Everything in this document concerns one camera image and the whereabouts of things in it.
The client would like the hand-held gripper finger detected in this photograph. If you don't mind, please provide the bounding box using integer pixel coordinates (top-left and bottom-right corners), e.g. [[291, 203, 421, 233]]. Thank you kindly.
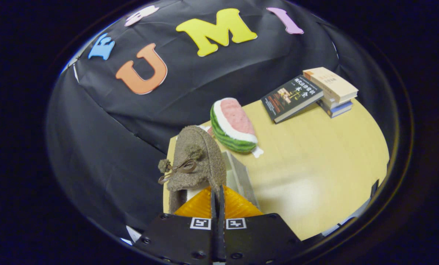
[[134, 186, 220, 265], [220, 185, 302, 265]]

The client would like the white fabric storage box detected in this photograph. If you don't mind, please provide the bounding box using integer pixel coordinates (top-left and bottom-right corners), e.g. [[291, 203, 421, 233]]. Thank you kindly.
[[221, 151, 261, 211]]

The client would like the brown fuzzy slipper shoe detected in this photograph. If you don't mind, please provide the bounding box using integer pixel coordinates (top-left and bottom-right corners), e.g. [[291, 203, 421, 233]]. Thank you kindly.
[[157, 125, 227, 215]]

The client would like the white flat object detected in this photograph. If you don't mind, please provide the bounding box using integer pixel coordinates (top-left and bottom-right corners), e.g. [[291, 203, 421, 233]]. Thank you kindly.
[[125, 225, 143, 246]]

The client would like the watermelon slice plush toy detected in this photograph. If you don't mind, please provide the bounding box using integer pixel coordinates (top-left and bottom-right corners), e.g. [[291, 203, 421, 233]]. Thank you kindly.
[[210, 97, 265, 159]]

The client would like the black backdrop cloth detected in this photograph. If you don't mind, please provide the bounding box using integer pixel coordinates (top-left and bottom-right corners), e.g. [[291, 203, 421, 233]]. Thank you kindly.
[[46, 0, 393, 240]]

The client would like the black cover book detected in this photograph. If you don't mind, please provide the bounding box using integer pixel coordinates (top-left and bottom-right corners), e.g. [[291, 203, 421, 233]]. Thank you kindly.
[[260, 74, 324, 124]]

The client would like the blue cover book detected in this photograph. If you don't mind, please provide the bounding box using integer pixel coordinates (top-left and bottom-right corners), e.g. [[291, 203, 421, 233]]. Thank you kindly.
[[316, 99, 354, 119]]

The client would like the grey cover book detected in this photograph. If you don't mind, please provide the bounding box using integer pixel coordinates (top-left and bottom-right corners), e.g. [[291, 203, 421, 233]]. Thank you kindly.
[[321, 94, 353, 109]]

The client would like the beige cover book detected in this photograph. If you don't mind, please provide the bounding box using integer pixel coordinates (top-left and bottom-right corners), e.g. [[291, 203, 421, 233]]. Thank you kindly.
[[302, 67, 359, 104]]

